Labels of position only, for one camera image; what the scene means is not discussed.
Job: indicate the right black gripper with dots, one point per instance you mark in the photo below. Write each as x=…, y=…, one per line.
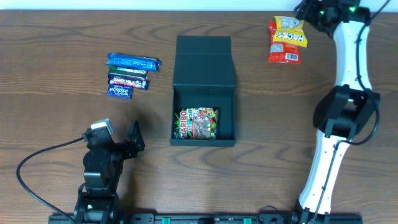
x=306, y=11

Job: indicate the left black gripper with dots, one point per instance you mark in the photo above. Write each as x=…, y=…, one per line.
x=137, y=143

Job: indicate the yellow Hacks candy bag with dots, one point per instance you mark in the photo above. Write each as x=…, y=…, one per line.
x=290, y=30

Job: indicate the black Haribo candy bag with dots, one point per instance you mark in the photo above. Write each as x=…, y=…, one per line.
x=200, y=123

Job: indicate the red candy bag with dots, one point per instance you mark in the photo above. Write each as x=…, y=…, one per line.
x=282, y=52

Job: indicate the blue wafer snack bar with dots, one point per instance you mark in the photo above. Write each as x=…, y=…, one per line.
x=127, y=61

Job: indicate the dark green box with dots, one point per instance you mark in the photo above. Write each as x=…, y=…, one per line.
x=204, y=76

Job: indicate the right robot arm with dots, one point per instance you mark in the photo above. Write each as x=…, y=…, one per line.
x=348, y=115

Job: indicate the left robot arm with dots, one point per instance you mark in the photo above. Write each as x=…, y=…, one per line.
x=98, y=201

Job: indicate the blue Eclipse mints box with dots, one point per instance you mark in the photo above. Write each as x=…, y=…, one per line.
x=119, y=91

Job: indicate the Dairy Milk chocolate bar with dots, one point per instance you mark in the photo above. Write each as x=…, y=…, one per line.
x=123, y=80

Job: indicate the green chocolate bar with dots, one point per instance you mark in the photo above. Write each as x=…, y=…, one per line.
x=130, y=70

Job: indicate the black mounting rail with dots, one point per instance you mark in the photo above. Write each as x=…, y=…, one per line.
x=267, y=218

